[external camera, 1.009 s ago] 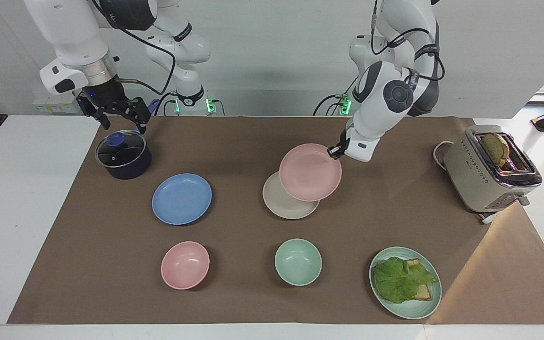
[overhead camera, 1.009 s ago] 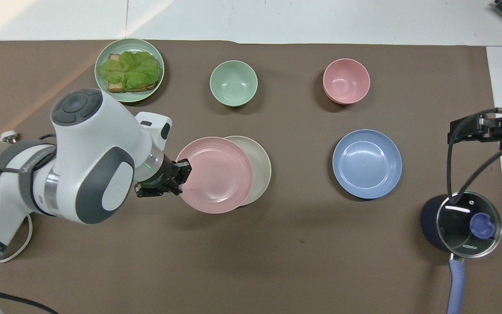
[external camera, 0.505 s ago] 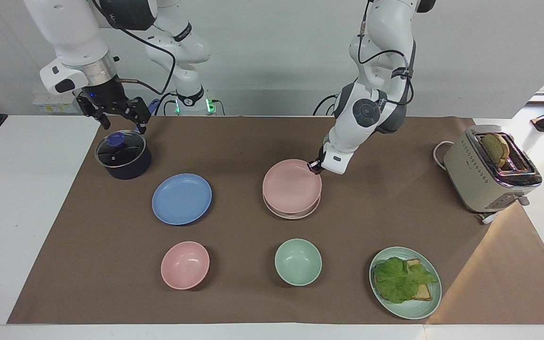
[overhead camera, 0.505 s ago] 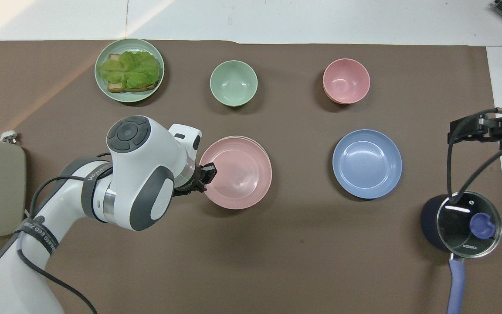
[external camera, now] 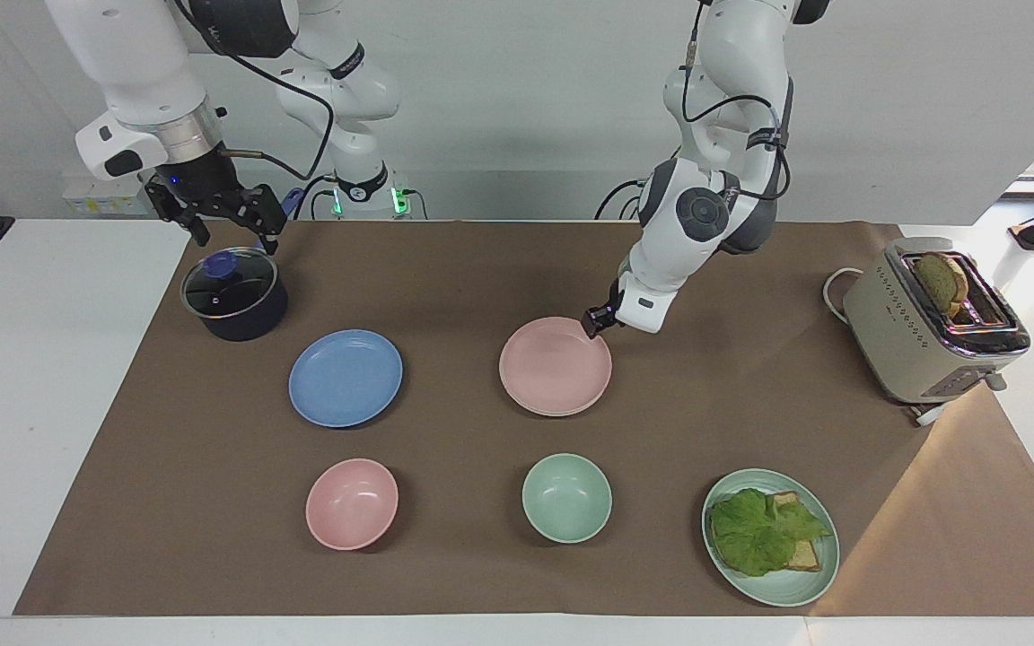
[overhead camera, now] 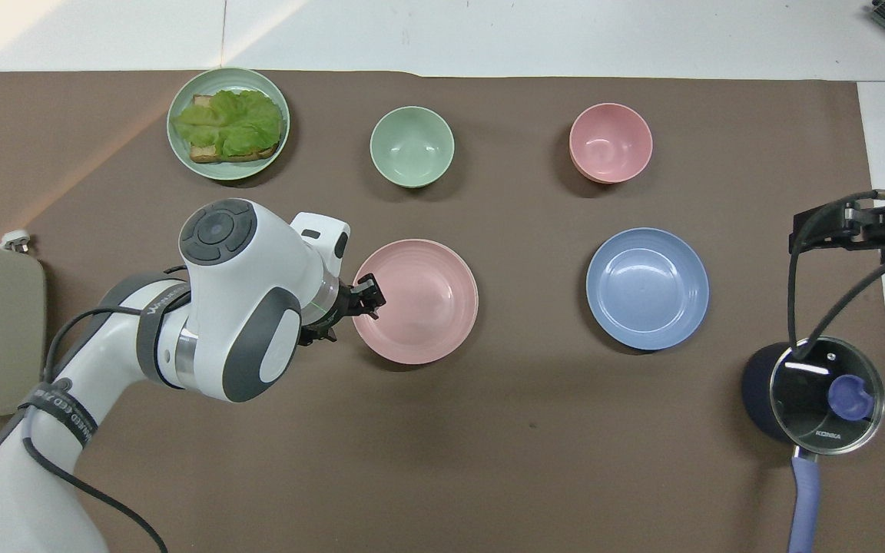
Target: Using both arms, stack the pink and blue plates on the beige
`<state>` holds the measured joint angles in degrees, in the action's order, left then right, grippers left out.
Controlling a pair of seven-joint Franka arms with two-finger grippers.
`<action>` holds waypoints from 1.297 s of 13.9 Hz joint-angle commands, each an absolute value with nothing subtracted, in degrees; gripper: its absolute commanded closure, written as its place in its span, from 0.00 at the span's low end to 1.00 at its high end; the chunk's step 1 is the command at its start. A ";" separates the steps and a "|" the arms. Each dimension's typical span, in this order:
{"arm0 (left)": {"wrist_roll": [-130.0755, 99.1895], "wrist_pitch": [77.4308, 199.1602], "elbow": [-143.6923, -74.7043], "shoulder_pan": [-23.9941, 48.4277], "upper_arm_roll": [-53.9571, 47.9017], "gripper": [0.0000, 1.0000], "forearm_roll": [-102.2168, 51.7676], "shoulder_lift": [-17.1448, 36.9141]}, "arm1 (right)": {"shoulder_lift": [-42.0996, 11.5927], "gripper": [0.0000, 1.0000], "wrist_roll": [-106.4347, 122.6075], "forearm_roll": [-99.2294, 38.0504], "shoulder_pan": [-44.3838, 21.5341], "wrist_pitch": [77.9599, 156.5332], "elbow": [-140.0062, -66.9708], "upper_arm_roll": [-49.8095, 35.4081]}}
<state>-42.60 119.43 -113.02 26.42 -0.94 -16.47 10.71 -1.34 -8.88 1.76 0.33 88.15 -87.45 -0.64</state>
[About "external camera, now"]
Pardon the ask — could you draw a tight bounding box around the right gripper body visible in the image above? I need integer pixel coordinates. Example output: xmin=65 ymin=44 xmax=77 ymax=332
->
xmin=154 ymin=144 xmax=249 ymax=216

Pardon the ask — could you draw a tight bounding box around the beige toaster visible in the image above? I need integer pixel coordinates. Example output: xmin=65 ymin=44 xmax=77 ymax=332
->
xmin=842 ymin=237 xmax=1032 ymax=406

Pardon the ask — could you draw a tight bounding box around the black cable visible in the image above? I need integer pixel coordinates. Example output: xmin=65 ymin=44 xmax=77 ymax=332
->
xmin=679 ymin=0 xmax=794 ymax=204
xmin=592 ymin=178 xmax=654 ymax=222
xmin=172 ymin=0 xmax=339 ymax=182

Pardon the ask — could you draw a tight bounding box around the glass lid with blue knob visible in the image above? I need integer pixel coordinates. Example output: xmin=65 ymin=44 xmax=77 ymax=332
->
xmin=181 ymin=248 xmax=279 ymax=320

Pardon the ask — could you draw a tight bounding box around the pink plate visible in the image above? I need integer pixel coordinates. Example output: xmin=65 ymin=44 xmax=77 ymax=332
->
xmin=498 ymin=316 xmax=614 ymax=418

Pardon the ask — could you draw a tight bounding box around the blue plate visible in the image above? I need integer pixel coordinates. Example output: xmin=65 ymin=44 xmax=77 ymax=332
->
xmin=288 ymin=328 xmax=405 ymax=430

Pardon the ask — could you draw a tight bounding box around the green plate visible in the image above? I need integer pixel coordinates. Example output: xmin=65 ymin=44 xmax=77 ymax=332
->
xmin=701 ymin=467 xmax=841 ymax=608

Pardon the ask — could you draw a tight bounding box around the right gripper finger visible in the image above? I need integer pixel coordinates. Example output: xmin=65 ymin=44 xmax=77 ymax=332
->
xmin=228 ymin=184 xmax=290 ymax=258
xmin=144 ymin=174 xmax=213 ymax=248

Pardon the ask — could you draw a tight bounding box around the green bowl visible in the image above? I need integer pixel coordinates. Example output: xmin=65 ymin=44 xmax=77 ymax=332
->
xmin=521 ymin=452 xmax=614 ymax=545

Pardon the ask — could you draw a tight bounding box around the white toaster cable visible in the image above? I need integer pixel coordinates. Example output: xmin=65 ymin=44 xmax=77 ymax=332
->
xmin=821 ymin=266 xmax=866 ymax=326

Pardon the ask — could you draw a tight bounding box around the green lettuce leaf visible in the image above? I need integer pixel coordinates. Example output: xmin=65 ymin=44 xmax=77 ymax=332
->
xmin=708 ymin=487 xmax=833 ymax=578

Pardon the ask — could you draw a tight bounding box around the pink bowl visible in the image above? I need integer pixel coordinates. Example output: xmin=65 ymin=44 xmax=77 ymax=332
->
xmin=304 ymin=458 xmax=400 ymax=552

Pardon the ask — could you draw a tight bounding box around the brown bread slice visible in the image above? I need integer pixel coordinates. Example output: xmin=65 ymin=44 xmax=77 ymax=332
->
xmin=916 ymin=251 xmax=970 ymax=317

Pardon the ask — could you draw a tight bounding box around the toast slice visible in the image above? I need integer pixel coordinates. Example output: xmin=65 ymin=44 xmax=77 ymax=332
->
xmin=770 ymin=491 xmax=824 ymax=572

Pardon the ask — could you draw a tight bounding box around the dark blue cooking pot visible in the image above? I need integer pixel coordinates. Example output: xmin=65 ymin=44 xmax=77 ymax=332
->
xmin=180 ymin=248 xmax=290 ymax=343

